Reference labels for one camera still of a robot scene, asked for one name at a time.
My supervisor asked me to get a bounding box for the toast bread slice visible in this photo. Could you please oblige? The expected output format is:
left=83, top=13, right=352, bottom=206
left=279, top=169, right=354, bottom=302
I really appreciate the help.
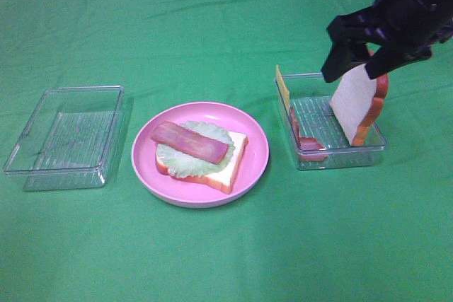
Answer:
left=155, top=132, right=248, bottom=194
left=330, top=64, right=389, bottom=146

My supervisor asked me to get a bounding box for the bacon strip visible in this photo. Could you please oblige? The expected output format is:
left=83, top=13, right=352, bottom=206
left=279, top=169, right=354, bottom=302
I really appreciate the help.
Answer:
left=151, top=121, right=229, bottom=164
left=289, top=106, right=328, bottom=162

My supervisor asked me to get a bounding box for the pink round plate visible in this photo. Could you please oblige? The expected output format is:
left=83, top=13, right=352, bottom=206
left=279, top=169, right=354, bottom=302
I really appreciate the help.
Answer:
left=131, top=102, right=270, bottom=208

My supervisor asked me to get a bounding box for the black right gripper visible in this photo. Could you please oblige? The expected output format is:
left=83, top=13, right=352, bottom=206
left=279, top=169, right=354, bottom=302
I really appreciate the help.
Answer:
left=321, top=0, right=452, bottom=83

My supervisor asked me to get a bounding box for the left clear plastic container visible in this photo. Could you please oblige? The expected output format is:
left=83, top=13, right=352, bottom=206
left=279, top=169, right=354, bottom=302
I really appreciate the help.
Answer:
left=4, top=86, right=124, bottom=191

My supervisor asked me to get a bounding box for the clear plastic container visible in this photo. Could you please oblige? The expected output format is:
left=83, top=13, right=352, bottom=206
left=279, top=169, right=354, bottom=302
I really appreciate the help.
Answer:
left=275, top=73, right=386, bottom=170
left=4, top=86, right=124, bottom=191

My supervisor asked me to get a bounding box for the green lettuce leaf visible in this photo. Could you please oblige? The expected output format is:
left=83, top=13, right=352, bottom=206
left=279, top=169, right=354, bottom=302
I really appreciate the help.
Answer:
left=156, top=121, right=236, bottom=178

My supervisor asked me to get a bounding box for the right clear plastic container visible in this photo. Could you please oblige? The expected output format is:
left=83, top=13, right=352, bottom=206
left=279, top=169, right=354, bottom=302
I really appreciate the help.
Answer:
left=275, top=73, right=386, bottom=170

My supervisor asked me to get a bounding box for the yellow cheese slice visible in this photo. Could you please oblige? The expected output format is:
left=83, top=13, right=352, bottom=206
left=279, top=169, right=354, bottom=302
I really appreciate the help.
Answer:
left=275, top=64, right=290, bottom=111

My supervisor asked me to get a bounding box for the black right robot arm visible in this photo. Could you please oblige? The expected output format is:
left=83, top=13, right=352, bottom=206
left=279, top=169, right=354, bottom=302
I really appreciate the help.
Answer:
left=321, top=0, right=452, bottom=83

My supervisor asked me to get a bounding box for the green tablecloth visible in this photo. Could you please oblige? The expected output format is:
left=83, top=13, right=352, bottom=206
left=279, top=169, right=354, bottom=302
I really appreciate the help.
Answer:
left=1, top=0, right=452, bottom=301

